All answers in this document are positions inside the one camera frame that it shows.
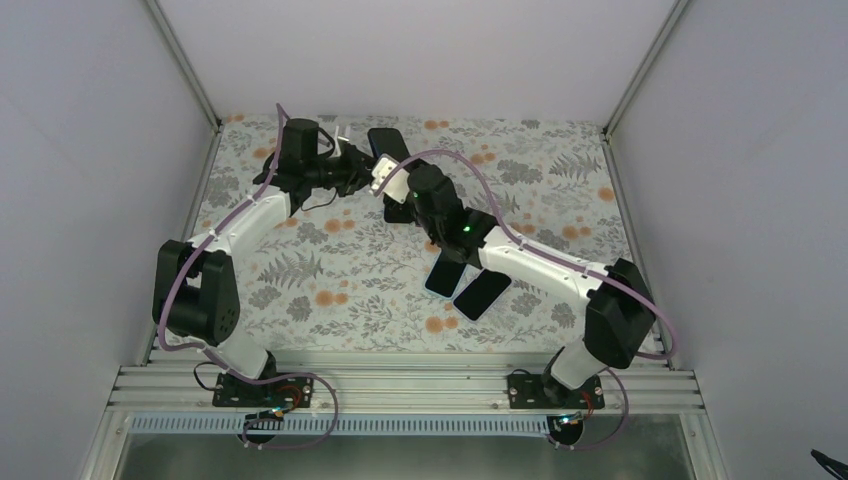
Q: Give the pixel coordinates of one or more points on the smartphone in clear case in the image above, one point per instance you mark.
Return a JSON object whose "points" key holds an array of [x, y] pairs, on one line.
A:
{"points": [[481, 293]]}

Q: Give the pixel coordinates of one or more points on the right aluminium frame post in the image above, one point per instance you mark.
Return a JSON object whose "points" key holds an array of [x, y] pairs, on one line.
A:
{"points": [[661, 38]]}

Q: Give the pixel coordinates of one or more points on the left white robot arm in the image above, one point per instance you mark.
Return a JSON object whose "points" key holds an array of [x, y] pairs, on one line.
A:
{"points": [[196, 302]]}

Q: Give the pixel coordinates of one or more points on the slotted grey cable duct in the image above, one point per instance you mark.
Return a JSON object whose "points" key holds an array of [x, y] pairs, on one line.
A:
{"points": [[305, 424]]}

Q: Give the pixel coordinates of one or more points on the floral patterned table mat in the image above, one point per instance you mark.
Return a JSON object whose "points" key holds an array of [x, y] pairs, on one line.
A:
{"points": [[338, 277]]}

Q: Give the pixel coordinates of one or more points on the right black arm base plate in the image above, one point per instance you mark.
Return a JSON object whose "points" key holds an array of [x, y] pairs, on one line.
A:
{"points": [[528, 391]]}

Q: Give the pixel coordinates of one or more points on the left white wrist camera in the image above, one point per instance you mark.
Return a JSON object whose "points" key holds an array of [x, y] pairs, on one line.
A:
{"points": [[341, 140]]}

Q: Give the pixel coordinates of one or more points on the black smartphone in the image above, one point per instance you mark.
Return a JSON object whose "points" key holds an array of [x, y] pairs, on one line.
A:
{"points": [[387, 142]]}

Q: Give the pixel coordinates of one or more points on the left aluminium frame post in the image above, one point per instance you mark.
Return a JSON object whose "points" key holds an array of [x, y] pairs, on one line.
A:
{"points": [[178, 53]]}

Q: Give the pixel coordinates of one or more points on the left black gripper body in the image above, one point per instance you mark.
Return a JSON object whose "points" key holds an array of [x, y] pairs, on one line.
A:
{"points": [[346, 176]]}

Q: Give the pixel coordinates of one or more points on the black phone case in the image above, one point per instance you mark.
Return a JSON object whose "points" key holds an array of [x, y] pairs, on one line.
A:
{"points": [[397, 213]]}

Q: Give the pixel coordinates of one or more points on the aluminium frame post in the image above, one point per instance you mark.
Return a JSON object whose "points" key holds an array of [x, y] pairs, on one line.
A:
{"points": [[178, 53], [661, 38]]}

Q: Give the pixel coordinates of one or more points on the aluminium mounting rail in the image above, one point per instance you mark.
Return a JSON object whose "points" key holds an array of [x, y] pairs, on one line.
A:
{"points": [[404, 383]]}

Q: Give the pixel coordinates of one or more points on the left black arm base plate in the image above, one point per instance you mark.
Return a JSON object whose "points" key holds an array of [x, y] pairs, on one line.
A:
{"points": [[233, 393]]}

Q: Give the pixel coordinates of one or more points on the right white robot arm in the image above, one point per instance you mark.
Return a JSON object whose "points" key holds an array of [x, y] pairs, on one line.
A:
{"points": [[479, 259]]}

